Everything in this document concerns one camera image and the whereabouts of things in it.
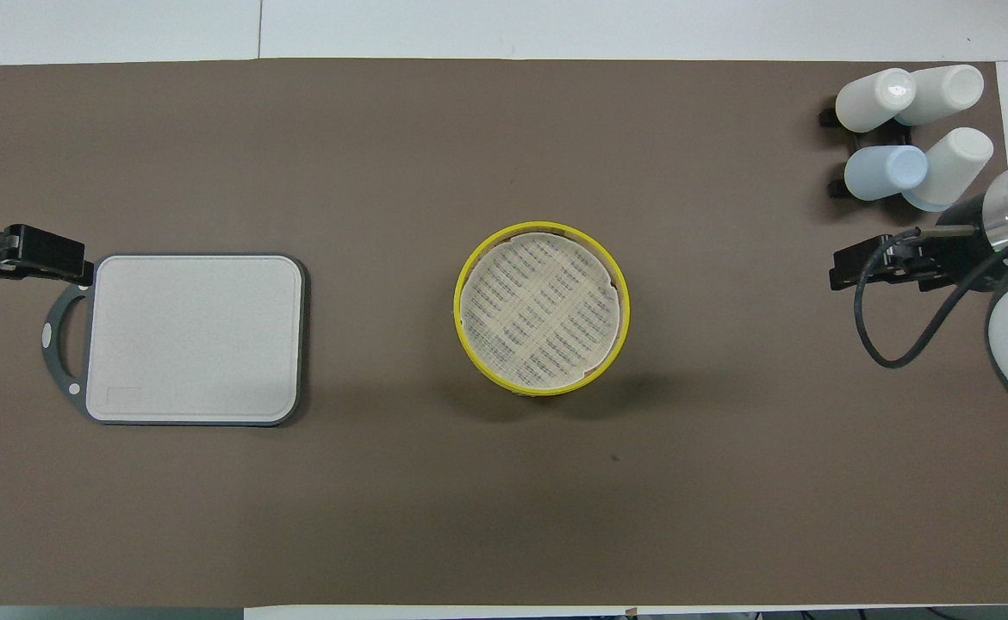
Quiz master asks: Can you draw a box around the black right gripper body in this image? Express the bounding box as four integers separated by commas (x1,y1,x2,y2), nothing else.
917,196,997,290

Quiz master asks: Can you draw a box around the yellow-rimmed bamboo steamer lid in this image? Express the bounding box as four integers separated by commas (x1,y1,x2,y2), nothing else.
454,221,632,393

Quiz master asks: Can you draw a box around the yellow-rimmed bamboo steamer basket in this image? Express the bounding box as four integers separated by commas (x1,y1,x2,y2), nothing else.
480,366,617,399

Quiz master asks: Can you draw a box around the light blue plastic cup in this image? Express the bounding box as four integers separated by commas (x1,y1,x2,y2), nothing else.
843,145,929,202

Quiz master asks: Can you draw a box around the white plastic cup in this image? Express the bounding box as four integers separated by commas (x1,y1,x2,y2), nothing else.
835,68,917,133
902,127,994,213
896,65,985,127

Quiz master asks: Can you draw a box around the black cup rack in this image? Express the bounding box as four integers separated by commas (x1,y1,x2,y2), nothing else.
818,102,914,203

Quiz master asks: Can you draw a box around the grey white cutting board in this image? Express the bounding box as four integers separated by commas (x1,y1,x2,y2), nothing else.
40,252,308,428

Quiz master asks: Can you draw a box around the brown table mat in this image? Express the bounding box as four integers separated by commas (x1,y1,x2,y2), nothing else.
0,58,1008,608

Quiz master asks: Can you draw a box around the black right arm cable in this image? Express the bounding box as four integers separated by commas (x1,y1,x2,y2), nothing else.
854,226,1008,369

